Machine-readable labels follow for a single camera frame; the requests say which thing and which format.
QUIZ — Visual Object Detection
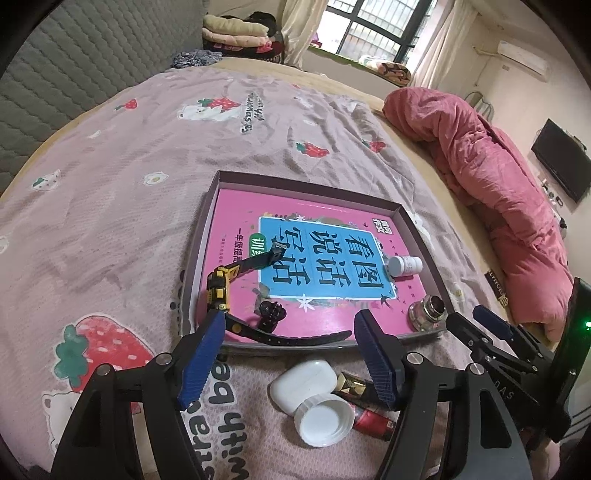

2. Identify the black and gold box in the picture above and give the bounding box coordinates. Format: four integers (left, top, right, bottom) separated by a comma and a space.
334, 371, 387, 409

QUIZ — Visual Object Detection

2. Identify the metal camera lens ring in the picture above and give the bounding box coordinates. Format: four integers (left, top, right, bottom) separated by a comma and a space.
407, 296, 448, 332

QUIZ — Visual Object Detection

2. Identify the yellow black wrist watch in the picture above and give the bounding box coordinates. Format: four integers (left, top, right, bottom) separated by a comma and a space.
205, 243, 353, 348

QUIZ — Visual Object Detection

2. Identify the white plastic jar lid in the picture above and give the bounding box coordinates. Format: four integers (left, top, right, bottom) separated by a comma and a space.
294, 393, 355, 448

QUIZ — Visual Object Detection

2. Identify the white pill bottle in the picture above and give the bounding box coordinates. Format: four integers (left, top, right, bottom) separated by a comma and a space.
387, 255, 424, 278

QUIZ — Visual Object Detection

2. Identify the small black toy figure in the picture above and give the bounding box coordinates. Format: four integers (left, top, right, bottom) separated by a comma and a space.
256, 300, 287, 333

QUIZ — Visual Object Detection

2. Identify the rolled pink quilt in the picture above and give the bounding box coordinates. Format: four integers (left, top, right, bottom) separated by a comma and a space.
383, 87, 574, 343

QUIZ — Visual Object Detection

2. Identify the white earbud case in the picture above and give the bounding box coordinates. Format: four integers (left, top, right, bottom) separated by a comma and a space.
269, 359, 338, 417

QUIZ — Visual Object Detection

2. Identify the pink and blue book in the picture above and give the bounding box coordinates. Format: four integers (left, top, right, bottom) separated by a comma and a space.
202, 188, 426, 337

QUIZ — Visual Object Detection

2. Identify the shallow dark cardboard box tray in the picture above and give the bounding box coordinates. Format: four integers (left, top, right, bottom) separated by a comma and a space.
178, 171, 454, 351

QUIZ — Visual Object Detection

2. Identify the pink strawberry print bedsheet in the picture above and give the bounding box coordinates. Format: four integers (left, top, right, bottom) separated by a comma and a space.
0, 64, 518, 480

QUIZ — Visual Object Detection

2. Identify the white air conditioner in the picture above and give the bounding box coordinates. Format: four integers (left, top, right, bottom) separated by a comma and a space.
497, 40, 550, 81

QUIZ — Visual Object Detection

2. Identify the brown patterned pillow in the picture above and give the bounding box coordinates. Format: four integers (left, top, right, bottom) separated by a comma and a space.
378, 62, 412, 87

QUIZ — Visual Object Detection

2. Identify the patterned dark cloth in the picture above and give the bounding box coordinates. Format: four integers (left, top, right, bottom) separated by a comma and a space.
171, 49, 222, 69

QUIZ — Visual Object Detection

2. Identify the stack of folded blankets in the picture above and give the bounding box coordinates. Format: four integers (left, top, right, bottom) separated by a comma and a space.
202, 11, 284, 64

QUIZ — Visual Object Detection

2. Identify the barred window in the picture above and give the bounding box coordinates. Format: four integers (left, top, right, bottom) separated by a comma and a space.
312, 0, 437, 66

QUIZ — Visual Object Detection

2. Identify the grey quilted headboard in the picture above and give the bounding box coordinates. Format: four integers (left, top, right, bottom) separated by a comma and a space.
1, 1, 209, 188

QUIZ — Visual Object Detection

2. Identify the cream curtain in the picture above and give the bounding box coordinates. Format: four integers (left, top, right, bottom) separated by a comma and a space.
280, 0, 328, 69

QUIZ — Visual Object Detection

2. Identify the black wall television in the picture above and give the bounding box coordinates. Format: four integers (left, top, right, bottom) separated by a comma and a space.
531, 119, 591, 203

